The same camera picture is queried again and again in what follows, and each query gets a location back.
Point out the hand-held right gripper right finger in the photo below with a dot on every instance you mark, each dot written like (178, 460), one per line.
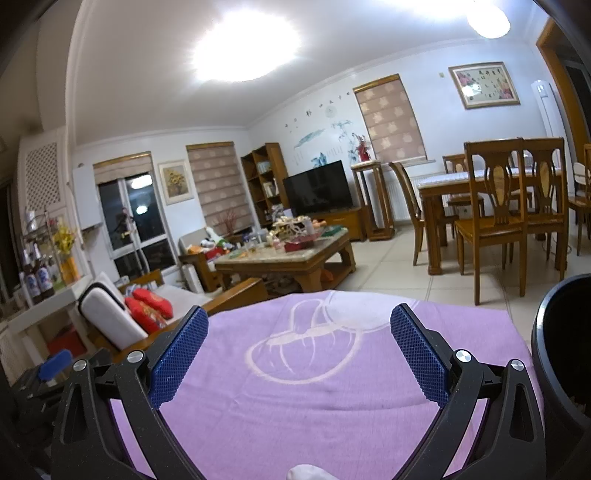
(418, 357)

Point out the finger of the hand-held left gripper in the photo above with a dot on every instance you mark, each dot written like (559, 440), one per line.
(101, 356)
(55, 364)

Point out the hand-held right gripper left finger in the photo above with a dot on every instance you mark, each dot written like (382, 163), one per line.
(178, 360)

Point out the black round bin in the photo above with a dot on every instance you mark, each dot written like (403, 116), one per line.
(554, 360)

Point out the red storage box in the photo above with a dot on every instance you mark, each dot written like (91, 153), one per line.
(67, 341)

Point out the white counter shelf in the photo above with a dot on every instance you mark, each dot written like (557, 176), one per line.
(37, 314)

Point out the red pillow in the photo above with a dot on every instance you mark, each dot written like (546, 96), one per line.
(154, 302)
(143, 316)

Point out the dark glass bottle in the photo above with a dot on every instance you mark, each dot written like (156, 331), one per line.
(30, 284)
(45, 279)

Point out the wooden sofa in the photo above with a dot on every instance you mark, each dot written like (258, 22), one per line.
(240, 295)

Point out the yellow flowers in orange vase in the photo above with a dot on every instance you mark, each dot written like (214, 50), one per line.
(68, 270)

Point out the pile of soft toys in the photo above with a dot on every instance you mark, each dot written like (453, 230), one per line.
(212, 244)

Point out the wooden armchair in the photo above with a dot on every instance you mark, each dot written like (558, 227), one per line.
(191, 240)

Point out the purple blanket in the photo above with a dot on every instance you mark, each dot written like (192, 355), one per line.
(300, 415)

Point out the dark device on white stand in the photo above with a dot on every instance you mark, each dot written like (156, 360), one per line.
(124, 221)

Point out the dark window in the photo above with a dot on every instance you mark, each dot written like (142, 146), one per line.
(152, 221)

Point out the wooden dining table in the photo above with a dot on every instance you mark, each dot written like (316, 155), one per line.
(434, 217)

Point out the wooden coffee table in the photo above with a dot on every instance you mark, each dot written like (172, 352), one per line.
(286, 258)

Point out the wooden dining chair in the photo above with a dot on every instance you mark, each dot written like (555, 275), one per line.
(455, 164)
(406, 194)
(489, 226)
(545, 184)
(579, 203)

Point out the wooden television stand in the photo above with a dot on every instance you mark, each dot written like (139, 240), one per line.
(353, 221)

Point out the green flat box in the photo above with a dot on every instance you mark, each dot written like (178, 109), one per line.
(334, 231)

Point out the white radiator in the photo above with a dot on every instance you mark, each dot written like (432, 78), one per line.
(400, 207)

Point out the white rounded lump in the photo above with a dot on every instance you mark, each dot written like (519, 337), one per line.
(309, 473)

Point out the wooden model decoration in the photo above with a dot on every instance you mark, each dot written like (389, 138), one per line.
(291, 226)

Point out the striped roller blind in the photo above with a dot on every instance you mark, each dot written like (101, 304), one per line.
(217, 189)

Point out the framed sunflower painting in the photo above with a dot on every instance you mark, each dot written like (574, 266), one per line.
(175, 182)

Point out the short window blind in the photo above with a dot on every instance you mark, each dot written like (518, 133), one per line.
(122, 168)

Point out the white lattice cabinet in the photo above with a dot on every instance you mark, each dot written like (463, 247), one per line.
(44, 175)

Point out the black television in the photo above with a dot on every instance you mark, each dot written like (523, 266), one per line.
(318, 189)

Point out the red vase with flowers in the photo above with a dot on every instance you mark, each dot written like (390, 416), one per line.
(364, 152)

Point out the wooden bookshelf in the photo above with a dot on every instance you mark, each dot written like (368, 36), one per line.
(279, 161)

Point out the pink patterned roller blind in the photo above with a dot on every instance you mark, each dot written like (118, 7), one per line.
(390, 120)

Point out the white backed chair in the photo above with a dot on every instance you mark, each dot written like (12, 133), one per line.
(581, 177)

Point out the white standing air conditioner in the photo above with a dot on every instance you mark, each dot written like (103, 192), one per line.
(547, 110)

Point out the framed flower picture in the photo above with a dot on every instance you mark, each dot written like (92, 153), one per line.
(485, 85)

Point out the large round ceiling lamp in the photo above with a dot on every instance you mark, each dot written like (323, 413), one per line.
(244, 46)

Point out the small ceiling lamp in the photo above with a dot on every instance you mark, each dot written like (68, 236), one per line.
(489, 18)

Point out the white wall boiler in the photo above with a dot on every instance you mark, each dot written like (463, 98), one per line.
(87, 196)

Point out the tall wooden pedestal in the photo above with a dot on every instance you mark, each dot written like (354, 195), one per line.
(367, 166)

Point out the wooden door frame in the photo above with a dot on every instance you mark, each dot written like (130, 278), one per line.
(561, 83)

